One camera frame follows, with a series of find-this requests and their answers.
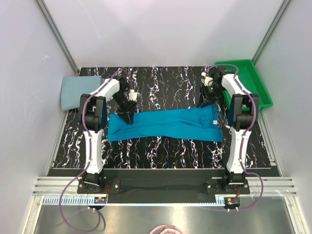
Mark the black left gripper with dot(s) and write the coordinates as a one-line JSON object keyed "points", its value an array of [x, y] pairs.
{"points": [[127, 114]]}

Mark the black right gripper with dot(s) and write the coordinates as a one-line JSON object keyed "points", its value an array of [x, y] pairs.
{"points": [[209, 100]]}

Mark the bright blue t shirt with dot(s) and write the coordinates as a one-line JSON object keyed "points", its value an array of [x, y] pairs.
{"points": [[198, 123]]}

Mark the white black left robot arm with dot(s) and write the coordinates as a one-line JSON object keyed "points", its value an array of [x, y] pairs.
{"points": [[93, 118]]}

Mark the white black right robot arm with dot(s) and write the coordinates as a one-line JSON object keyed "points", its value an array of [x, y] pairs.
{"points": [[242, 116]]}

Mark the green plastic bin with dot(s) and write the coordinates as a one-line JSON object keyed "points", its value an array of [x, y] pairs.
{"points": [[250, 78]]}

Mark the folded light blue t shirt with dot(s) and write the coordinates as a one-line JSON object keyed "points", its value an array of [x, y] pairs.
{"points": [[73, 87]]}

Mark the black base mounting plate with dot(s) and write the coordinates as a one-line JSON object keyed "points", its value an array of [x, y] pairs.
{"points": [[211, 185]]}

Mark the left orange connector block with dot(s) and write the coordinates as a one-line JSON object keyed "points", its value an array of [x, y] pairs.
{"points": [[100, 200]]}

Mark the orange connector block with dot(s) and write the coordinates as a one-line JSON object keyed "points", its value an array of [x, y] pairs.
{"points": [[232, 201], [100, 200]]}

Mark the right orange connector block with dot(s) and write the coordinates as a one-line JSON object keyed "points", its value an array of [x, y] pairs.
{"points": [[232, 201]]}

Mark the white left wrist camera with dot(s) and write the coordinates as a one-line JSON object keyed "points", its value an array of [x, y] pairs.
{"points": [[133, 95]]}

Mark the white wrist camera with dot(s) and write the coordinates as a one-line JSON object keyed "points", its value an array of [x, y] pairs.
{"points": [[206, 79], [133, 95]]}

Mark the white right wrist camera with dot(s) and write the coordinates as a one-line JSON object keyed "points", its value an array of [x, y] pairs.
{"points": [[206, 79]]}

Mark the white slotted cable duct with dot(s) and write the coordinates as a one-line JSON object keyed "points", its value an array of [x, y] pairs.
{"points": [[89, 200]]}

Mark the aluminium frame rail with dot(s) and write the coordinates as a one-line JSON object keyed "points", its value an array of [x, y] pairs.
{"points": [[271, 186]]}

